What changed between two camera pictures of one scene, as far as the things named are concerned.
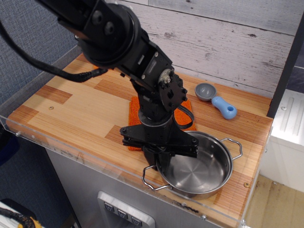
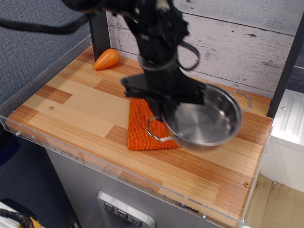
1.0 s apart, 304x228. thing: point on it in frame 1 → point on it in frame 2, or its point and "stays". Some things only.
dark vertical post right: (288, 69) stays
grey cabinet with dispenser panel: (99, 198) stays
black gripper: (157, 133) → (161, 80)
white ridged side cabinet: (283, 160) stays
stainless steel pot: (191, 176) → (214, 121)
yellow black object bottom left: (25, 221) stays
